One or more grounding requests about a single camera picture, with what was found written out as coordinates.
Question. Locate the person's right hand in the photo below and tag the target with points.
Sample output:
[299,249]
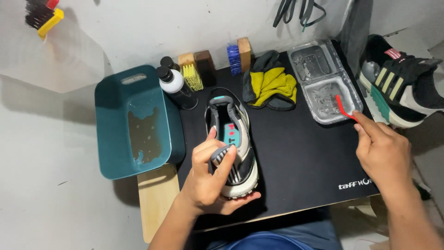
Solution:
[386,158]

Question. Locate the person's left hand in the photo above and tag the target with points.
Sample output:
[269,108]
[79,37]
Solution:
[203,187]

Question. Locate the red toothbrush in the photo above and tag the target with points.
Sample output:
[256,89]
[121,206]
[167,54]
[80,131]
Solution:
[342,108]

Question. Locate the black beige striped sneaker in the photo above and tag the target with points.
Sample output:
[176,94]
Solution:
[231,116]
[399,81]

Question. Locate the person's blue trousers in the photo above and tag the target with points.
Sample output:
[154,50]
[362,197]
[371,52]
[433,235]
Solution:
[270,241]

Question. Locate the black work mat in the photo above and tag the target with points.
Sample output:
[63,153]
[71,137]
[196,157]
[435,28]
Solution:
[298,156]

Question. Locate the black bottle with white label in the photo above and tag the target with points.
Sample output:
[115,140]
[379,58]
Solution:
[174,84]

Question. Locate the wooden brush with yellow bristles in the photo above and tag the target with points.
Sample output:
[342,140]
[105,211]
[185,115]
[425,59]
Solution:
[193,78]

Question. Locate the teal plastic basin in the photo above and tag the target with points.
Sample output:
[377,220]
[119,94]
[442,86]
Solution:
[114,114]

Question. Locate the clear two-compartment plastic tray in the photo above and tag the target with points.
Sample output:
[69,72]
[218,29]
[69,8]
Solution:
[314,64]

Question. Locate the dark wooden brush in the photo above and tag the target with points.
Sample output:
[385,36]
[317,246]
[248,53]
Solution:
[205,66]

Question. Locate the yellow and grey microfibre cloth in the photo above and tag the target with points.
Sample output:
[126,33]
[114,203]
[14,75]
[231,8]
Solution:
[271,83]

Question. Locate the small black bottle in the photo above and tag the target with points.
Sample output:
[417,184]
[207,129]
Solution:
[168,62]

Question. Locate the wooden brush with blue bristles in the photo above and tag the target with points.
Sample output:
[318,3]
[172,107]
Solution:
[234,59]

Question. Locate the dark green shoelaces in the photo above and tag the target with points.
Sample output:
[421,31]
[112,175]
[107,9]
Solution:
[281,14]

